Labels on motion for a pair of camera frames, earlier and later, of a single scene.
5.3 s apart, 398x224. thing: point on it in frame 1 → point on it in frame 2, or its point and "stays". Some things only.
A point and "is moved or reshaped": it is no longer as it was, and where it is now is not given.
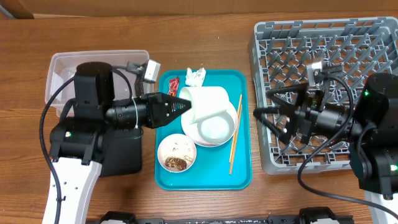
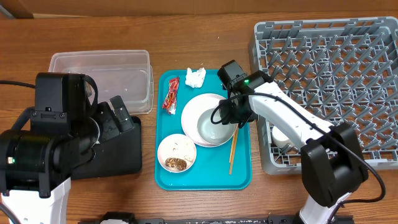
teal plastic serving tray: (211, 170) stays
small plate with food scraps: (176, 153) stays
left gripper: (155, 104) → (111, 126)
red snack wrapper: (173, 86) stays
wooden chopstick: (236, 140) stays
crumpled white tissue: (195, 79) stays
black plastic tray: (122, 152) stays
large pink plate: (212, 132) → (191, 112)
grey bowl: (213, 131) stays
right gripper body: (308, 118) → (237, 111)
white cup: (206, 101) is moved or reshaped
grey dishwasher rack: (351, 50) stays
